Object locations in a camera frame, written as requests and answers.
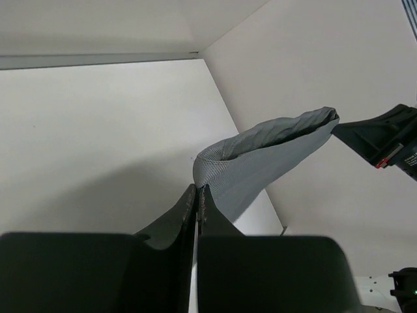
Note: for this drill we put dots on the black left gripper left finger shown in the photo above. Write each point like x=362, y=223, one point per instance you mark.
x=148, y=271

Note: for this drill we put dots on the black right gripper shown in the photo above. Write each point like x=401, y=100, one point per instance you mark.
x=386, y=140

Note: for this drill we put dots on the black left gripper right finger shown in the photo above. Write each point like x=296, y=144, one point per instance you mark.
x=286, y=273

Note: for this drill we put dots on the grey pleated skirt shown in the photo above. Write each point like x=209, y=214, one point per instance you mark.
x=238, y=168

